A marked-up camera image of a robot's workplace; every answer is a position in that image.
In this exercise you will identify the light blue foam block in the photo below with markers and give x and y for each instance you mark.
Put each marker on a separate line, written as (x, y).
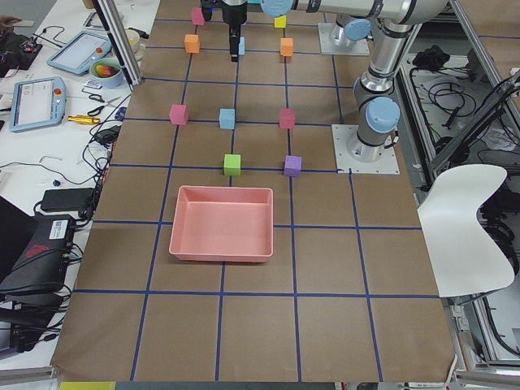
(227, 118)
(241, 49)

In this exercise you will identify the pink foam block far left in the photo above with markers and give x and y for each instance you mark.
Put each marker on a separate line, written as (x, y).
(197, 17)

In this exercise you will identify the pink foam block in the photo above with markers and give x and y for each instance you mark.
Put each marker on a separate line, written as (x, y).
(179, 114)
(287, 118)
(197, 17)

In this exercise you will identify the orange foam block left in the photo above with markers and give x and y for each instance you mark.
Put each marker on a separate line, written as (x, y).
(192, 44)

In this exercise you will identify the orange foam block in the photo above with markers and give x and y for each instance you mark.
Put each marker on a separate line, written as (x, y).
(192, 44)
(286, 47)

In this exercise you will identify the yellow foam block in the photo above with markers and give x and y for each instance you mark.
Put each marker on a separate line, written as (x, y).
(280, 22)

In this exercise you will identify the orange foam block right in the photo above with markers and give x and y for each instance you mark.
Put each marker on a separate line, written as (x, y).
(286, 47)

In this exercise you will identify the cream cup with lemon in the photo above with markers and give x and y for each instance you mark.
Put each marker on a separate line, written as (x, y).
(134, 40)

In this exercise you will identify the pink foam block middle left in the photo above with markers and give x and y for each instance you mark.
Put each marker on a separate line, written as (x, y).
(179, 114)

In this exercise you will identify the pink foam block middle right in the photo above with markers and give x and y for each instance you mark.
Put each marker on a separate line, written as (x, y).
(287, 118)

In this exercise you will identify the green foam block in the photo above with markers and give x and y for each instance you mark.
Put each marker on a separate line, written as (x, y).
(232, 165)

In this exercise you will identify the light blue bowl with fruit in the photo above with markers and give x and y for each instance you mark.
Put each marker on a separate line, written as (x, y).
(107, 72)

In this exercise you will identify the purple foam block near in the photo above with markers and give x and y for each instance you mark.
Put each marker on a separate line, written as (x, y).
(292, 165)

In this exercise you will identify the teach pendant far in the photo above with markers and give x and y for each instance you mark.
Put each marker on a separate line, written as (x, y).
(80, 53)

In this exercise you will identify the teach pendant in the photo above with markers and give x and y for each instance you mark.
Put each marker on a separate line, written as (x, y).
(38, 104)
(80, 53)

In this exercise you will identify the black scissors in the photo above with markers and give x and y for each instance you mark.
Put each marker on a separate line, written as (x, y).
(103, 103)

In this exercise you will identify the brass cylinder tool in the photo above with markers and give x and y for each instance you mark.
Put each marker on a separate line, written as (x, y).
(83, 119)

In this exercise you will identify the pink plastic tray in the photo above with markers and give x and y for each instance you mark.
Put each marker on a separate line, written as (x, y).
(223, 224)

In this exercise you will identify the teach pendant near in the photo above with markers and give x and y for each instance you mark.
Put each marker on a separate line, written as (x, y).
(38, 104)

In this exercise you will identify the black power adapter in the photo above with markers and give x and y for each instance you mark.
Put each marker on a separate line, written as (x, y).
(71, 199)

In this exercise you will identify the black computer box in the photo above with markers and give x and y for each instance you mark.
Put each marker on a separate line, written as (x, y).
(34, 251)

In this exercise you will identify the white chair seat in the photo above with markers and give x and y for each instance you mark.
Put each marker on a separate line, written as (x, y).
(464, 258)

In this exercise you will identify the aluminium frame post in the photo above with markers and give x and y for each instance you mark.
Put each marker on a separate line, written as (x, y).
(113, 25)

